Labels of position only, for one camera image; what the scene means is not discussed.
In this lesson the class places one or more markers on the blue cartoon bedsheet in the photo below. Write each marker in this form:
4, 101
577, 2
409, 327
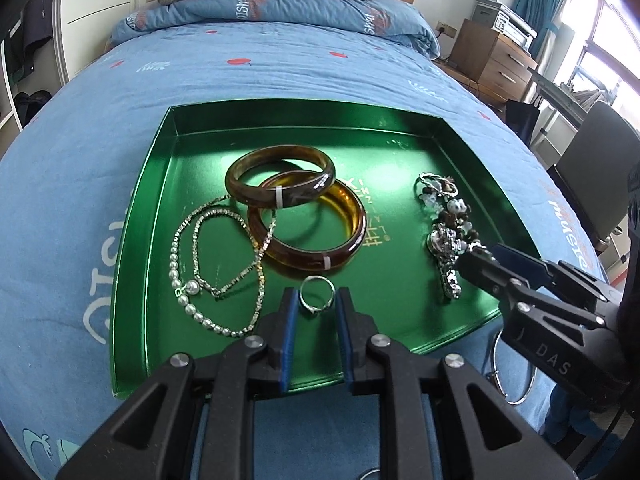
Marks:
67, 178

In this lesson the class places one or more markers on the wall power socket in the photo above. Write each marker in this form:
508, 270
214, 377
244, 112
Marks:
446, 30

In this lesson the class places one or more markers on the folded blue quilt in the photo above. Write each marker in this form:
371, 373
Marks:
394, 20

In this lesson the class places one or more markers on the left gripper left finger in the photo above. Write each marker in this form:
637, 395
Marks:
277, 329

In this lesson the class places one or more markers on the dark brown agate bangle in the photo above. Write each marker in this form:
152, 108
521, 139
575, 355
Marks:
287, 189

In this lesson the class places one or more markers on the white wardrobe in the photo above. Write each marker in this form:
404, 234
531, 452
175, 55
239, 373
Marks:
80, 31

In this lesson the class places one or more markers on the hanging dark jacket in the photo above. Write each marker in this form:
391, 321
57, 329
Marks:
37, 26

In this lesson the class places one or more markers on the dark tote bag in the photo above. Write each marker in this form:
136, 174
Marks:
521, 118

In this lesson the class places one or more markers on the dark office chair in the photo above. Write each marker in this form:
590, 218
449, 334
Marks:
592, 172

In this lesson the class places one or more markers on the grey desk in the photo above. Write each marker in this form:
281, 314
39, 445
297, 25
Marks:
560, 99

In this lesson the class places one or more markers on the plain silver bangle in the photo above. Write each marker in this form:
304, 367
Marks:
502, 374

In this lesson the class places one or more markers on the wooden nightstand drawers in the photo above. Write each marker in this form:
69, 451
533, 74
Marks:
493, 60

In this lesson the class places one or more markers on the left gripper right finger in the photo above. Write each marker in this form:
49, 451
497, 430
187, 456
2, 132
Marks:
354, 331

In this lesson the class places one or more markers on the amber translucent bangle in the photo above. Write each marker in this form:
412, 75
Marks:
322, 235

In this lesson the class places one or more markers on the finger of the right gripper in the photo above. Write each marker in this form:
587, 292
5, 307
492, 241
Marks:
525, 262
480, 268

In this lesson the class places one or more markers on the white printer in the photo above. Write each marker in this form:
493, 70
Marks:
497, 16

